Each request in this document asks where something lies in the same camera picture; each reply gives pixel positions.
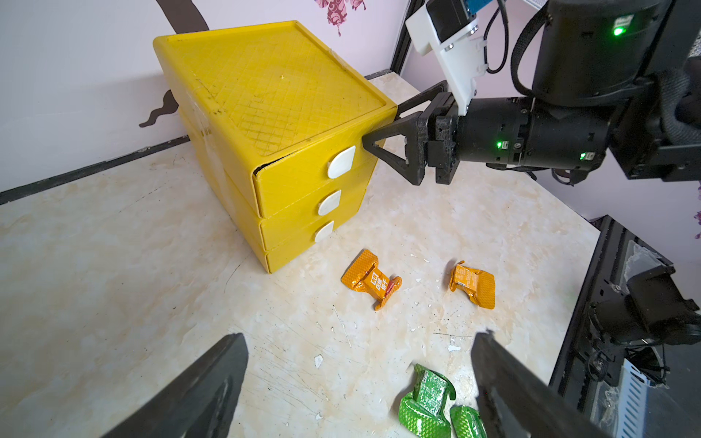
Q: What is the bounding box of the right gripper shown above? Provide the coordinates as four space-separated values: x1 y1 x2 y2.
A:
361 79 532 187

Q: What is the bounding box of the black base frame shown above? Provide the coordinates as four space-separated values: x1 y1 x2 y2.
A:
549 216 700 437

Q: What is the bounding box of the orange cookie packet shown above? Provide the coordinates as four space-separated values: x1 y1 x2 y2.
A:
341 249 403 311
448 261 496 310

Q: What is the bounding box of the orange cookie packet right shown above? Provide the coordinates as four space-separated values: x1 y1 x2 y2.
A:
448 261 496 310

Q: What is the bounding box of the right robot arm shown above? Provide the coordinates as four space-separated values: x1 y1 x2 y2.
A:
363 1 700 185

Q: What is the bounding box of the yellow three-drawer cabinet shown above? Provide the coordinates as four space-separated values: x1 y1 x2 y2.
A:
153 21 396 273

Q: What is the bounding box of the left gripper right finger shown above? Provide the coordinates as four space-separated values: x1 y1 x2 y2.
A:
470 331 606 437

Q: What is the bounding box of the green cookie packet middle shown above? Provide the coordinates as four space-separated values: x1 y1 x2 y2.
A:
398 364 456 438

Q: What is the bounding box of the white slotted cable duct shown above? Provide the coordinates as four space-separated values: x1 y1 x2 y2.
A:
613 360 650 438

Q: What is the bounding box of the orange cookie packet centre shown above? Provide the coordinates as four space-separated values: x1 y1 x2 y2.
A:
341 249 403 311

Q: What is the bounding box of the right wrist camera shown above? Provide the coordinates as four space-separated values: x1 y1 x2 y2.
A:
405 0 488 116

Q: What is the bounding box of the green cookie packet front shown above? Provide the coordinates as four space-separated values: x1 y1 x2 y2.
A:
450 405 487 438

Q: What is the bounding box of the yellow top drawer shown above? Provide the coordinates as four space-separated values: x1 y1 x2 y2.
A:
254 105 397 217

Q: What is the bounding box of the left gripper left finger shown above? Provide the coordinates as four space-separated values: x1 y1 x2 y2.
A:
105 333 249 437

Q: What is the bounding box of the green cookie packet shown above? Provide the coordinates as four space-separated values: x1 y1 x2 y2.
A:
398 364 456 438
450 405 487 438

